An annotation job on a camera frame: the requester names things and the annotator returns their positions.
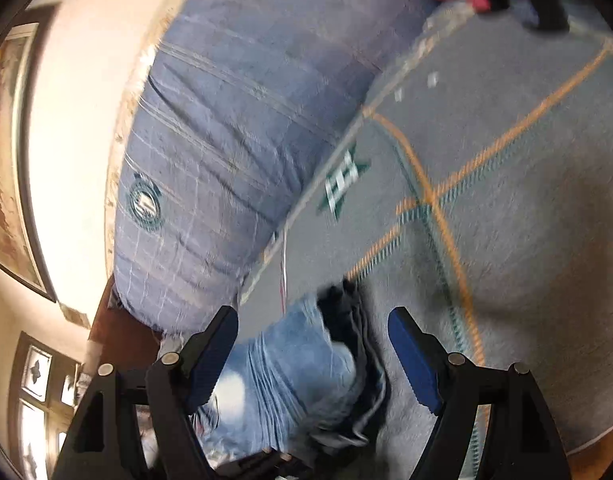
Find blue plaid pillow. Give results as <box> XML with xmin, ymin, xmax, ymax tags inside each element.
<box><xmin>113</xmin><ymin>0</ymin><xmax>433</xmax><ymax>333</ymax></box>

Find grey patterned bed sheet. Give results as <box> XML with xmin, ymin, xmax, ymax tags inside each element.
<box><xmin>240</xmin><ymin>0</ymin><xmax>613</xmax><ymax>479</ymax></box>

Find dark brown wooden headboard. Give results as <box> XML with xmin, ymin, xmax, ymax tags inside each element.
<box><xmin>84</xmin><ymin>276</ymin><xmax>160</xmax><ymax>375</ymax></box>

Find framed wall picture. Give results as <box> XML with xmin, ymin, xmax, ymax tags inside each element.
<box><xmin>0</xmin><ymin>4</ymin><xmax>58</xmax><ymax>301</ymax></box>

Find wooden glass-pane door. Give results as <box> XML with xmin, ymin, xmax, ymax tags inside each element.
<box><xmin>7</xmin><ymin>333</ymin><xmax>81</xmax><ymax>479</ymax></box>

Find blue denim jeans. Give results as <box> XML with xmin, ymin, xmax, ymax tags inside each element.
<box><xmin>192</xmin><ymin>281</ymin><xmax>389</xmax><ymax>467</ymax></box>

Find black object on bed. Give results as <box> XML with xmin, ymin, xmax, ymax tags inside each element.
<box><xmin>505</xmin><ymin>0</ymin><xmax>572</xmax><ymax>34</ymax></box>

